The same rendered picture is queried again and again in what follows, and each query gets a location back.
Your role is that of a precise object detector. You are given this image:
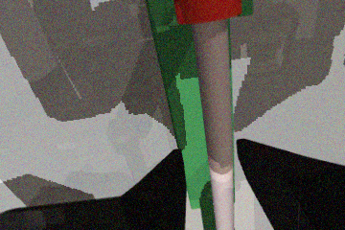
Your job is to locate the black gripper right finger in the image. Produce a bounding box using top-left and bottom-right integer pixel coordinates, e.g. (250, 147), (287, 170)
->
(236, 139), (345, 230)

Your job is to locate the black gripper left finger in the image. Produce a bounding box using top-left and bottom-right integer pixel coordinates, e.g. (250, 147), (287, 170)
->
(0, 149), (187, 230)

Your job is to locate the grey cylinder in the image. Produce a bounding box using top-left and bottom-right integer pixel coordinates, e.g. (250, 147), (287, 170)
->
(173, 0), (242, 230)

